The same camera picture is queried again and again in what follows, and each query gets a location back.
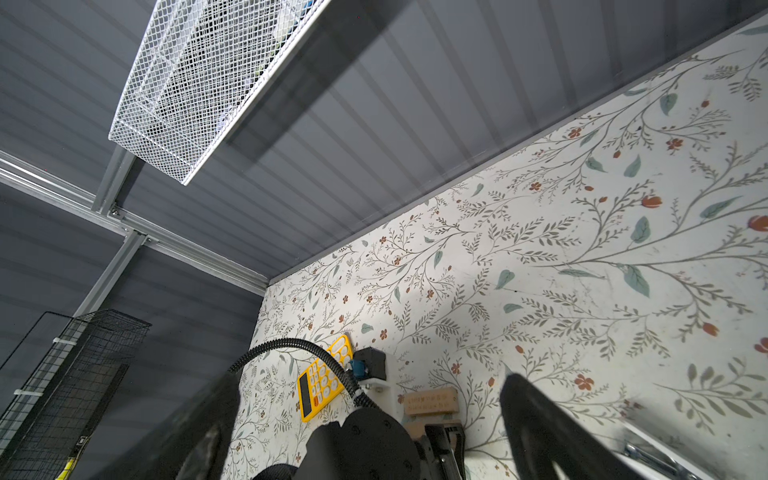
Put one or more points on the yellow calculator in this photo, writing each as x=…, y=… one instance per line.
x=318, y=385

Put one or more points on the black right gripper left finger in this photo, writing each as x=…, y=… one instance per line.
x=192, y=443

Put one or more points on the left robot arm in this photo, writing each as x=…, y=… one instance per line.
x=371, y=444

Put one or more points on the yellow ruler in basket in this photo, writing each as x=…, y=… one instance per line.
x=73, y=459

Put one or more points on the white wire basket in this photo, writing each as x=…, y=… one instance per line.
x=199, y=68

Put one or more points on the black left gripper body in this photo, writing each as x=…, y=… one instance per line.
x=441, y=450

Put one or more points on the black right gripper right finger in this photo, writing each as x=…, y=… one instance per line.
x=544, y=440

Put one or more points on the wood block with holes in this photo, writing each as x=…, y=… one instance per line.
x=431, y=402

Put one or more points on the black wire basket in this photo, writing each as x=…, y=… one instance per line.
x=68, y=392

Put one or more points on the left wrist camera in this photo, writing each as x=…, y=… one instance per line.
x=369, y=368

